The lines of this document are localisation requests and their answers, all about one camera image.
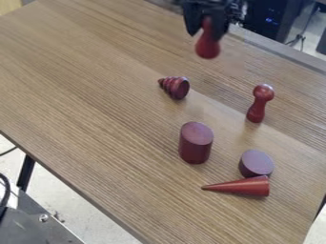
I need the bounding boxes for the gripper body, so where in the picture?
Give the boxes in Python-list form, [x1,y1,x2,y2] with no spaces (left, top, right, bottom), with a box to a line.
[179,0,250,24]

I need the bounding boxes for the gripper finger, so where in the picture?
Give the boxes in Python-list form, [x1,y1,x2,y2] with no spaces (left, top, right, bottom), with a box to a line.
[210,5,233,42]
[182,3,207,37]

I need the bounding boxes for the red wooden pawn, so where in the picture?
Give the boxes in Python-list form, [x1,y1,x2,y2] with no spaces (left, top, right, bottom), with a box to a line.
[245,83,276,124]
[194,15,222,60]

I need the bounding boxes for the black computer case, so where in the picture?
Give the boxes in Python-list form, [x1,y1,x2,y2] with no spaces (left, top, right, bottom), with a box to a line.
[243,0,303,44]

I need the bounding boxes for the red ribbed wooden cone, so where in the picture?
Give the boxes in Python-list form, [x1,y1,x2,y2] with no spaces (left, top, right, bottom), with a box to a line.
[156,75,192,101]

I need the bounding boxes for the tall red wooden cylinder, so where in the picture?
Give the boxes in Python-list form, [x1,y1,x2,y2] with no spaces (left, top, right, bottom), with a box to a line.
[176,121,215,165]

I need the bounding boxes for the short red wooden cylinder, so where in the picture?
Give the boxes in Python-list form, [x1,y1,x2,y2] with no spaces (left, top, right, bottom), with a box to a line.
[236,149,275,178]

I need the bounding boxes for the smooth red wooden cone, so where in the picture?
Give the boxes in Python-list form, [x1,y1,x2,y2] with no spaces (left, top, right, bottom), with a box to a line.
[199,174,272,197]

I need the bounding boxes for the black metal equipment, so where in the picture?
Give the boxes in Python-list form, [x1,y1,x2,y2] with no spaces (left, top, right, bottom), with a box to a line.
[0,189,87,244]

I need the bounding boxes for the black cable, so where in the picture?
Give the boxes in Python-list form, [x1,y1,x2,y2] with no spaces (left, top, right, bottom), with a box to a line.
[0,173,13,218]

